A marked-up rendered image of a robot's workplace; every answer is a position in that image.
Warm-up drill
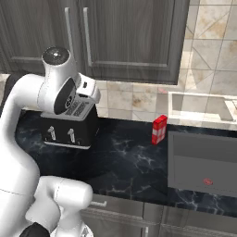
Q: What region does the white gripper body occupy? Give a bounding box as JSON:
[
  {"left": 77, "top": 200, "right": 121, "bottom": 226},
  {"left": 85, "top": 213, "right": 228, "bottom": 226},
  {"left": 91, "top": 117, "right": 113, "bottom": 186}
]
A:
[{"left": 77, "top": 86, "right": 102, "bottom": 105}]

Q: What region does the silver drawer handle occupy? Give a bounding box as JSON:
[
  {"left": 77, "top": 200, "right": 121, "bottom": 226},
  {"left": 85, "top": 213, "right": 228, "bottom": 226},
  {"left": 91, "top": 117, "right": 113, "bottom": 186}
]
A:
[{"left": 90, "top": 200, "right": 108, "bottom": 208}]

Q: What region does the grey sink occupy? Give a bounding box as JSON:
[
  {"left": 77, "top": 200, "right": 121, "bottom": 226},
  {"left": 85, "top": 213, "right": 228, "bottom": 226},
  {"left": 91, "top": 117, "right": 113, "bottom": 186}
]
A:
[{"left": 167, "top": 131, "right": 237, "bottom": 199}]

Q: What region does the grey wood cabinet door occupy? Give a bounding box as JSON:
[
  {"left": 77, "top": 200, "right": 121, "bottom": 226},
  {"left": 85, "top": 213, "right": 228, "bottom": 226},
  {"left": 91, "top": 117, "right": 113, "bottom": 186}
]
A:
[
  {"left": 77, "top": 0, "right": 191, "bottom": 86},
  {"left": 0, "top": 0, "right": 80, "bottom": 76}
]

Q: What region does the black toaster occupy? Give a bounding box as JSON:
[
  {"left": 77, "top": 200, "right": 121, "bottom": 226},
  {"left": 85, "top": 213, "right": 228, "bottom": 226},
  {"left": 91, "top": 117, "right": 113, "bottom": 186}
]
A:
[{"left": 40, "top": 101, "right": 100, "bottom": 151}]

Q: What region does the beige window frame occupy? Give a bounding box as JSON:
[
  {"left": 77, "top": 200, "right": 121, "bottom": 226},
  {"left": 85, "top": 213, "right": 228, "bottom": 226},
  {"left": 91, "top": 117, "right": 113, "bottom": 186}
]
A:
[{"left": 167, "top": 91, "right": 237, "bottom": 131}]

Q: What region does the silver cabinet door handle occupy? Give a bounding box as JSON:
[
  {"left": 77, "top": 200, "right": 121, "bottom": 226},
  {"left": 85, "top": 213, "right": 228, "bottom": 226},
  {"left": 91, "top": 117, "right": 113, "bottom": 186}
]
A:
[
  {"left": 64, "top": 6, "right": 76, "bottom": 62},
  {"left": 82, "top": 6, "right": 94, "bottom": 68}
]

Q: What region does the narrow grey base cabinet door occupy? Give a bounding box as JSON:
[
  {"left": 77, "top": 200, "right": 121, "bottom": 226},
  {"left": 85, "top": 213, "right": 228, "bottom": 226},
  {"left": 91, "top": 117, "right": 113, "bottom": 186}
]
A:
[{"left": 142, "top": 202, "right": 165, "bottom": 237}]

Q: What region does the grey drawer front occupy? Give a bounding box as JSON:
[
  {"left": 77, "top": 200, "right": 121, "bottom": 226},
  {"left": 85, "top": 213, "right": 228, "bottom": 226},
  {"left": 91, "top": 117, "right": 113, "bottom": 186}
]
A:
[{"left": 81, "top": 193, "right": 145, "bottom": 237}]

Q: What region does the red and white carton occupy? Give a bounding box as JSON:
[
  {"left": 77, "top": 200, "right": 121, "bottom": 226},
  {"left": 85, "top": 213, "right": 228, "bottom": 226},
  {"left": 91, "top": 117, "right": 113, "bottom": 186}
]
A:
[{"left": 151, "top": 114, "right": 168, "bottom": 146}]

